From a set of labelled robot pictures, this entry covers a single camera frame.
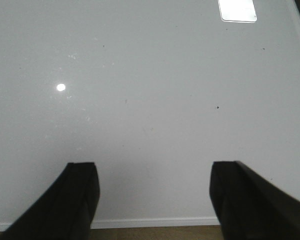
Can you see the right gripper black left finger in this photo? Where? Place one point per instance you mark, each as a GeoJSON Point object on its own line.
{"type": "Point", "coordinates": [65, 211]}

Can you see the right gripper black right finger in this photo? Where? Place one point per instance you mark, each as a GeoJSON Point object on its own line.
{"type": "Point", "coordinates": [249, 207]}

